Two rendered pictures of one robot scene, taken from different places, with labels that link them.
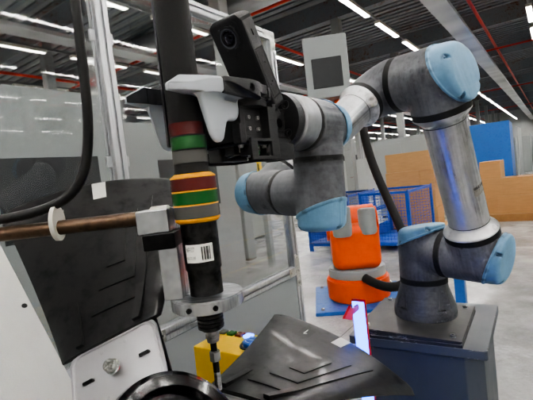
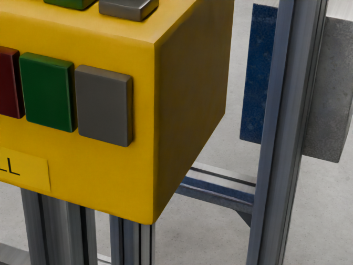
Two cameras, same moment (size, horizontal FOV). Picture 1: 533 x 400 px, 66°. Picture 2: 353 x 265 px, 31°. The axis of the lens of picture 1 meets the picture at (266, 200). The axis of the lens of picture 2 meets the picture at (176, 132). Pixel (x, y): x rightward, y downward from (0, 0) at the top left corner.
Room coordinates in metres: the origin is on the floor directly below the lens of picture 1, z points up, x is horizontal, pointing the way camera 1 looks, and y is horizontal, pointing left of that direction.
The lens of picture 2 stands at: (1.14, 0.09, 1.17)
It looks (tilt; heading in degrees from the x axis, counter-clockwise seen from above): 34 degrees down; 165
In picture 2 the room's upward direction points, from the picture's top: 2 degrees clockwise
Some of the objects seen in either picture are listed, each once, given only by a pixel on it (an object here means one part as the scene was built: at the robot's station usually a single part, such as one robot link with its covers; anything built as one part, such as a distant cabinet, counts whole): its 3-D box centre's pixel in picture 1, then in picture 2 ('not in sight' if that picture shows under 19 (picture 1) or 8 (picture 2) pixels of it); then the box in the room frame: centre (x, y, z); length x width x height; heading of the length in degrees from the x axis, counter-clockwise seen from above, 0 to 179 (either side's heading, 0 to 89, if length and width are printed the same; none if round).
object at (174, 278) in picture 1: (192, 255); not in sight; (0.39, 0.08, 1.34); 0.09 x 0.07 x 0.10; 90
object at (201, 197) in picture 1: (195, 197); not in sight; (0.39, 0.07, 1.40); 0.04 x 0.04 x 0.01
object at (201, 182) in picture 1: (193, 183); not in sight; (0.39, 0.07, 1.41); 0.04 x 0.04 x 0.01
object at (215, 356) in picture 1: (216, 363); not in sight; (0.39, 0.07, 1.24); 0.01 x 0.01 x 0.05
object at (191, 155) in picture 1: (189, 157); not in sight; (0.39, 0.07, 1.44); 0.03 x 0.03 x 0.01
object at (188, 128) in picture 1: (186, 129); not in sight; (0.39, 0.07, 1.46); 0.03 x 0.03 x 0.01
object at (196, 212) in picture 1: (197, 210); not in sight; (0.39, 0.07, 1.39); 0.04 x 0.04 x 0.01
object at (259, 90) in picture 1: (236, 93); not in sight; (0.42, 0.02, 1.50); 0.09 x 0.05 x 0.02; 156
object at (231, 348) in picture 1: (239, 365); (45, 63); (0.86, 0.10, 1.02); 0.16 x 0.10 x 0.11; 55
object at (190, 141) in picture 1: (188, 144); not in sight; (0.39, 0.07, 1.45); 0.03 x 0.03 x 0.01
